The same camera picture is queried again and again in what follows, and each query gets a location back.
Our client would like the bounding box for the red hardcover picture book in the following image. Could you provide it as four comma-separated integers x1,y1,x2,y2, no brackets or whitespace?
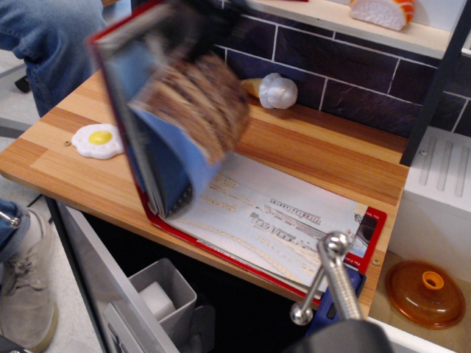
90,1,386,294

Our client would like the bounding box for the black shelf post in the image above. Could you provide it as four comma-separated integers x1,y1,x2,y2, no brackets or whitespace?
400,1,470,167

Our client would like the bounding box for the wooden shelf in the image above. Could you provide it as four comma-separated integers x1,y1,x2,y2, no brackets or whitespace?
249,0,451,59

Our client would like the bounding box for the grey plastic bin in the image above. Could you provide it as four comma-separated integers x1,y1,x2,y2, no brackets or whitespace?
129,258,197,346

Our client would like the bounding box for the toy fried egg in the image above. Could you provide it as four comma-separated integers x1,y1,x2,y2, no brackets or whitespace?
71,124,124,160

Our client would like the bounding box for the blue jeans leg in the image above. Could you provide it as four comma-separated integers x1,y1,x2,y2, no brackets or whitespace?
1,1,106,117

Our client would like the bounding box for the orange transparent pot lid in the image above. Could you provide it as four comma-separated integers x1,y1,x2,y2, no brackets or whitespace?
386,261,466,329

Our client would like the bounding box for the metal clamp screw handle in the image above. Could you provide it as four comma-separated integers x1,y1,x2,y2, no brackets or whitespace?
290,231,364,326

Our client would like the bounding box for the toy salmon sushi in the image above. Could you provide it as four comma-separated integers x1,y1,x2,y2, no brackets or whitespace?
350,0,415,31

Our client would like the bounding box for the grey cabinet door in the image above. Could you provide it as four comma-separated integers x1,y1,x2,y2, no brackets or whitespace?
57,202,178,352

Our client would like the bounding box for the grey sneaker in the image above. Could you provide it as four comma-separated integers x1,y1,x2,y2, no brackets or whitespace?
1,208,58,352

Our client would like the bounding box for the blue clamp body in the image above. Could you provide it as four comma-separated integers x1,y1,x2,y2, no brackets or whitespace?
306,268,366,336

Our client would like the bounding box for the white toy ice cream cone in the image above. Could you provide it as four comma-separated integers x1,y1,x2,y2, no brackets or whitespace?
241,73,298,110

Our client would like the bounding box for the white block in bin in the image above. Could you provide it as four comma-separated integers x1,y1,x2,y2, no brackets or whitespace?
139,282,176,321

